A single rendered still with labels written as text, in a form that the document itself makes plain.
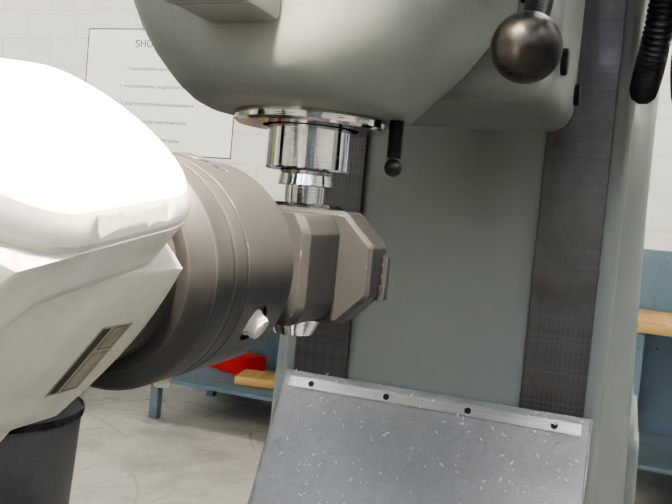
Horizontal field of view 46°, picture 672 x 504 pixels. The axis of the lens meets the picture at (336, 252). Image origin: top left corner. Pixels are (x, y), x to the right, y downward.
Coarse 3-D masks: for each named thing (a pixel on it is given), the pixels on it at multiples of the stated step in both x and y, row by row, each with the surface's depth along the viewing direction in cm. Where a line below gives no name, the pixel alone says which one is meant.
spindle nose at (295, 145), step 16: (272, 128) 43; (288, 128) 42; (304, 128) 42; (320, 128) 42; (336, 128) 43; (272, 144) 43; (288, 144) 42; (304, 144) 42; (320, 144) 42; (336, 144) 43; (272, 160) 43; (288, 160) 42; (304, 160) 42; (320, 160) 42; (336, 160) 43
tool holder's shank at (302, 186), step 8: (288, 168) 43; (280, 176) 44; (288, 176) 43; (296, 176) 43; (304, 176) 43; (312, 176) 43; (320, 176) 43; (328, 176) 44; (288, 184) 44; (296, 184) 44; (304, 184) 43; (312, 184) 43; (320, 184) 43; (328, 184) 44; (288, 192) 44; (296, 192) 44; (304, 192) 43; (312, 192) 44; (320, 192) 44; (288, 200) 44; (296, 200) 44; (304, 200) 44; (312, 200) 44; (320, 200) 44
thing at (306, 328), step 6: (300, 324) 44; (306, 324) 44; (312, 324) 44; (276, 330) 44; (282, 330) 44; (288, 330) 44; (294, 330) 44; (300, 330) 44; (306, 330) 44; (312, 330) 44
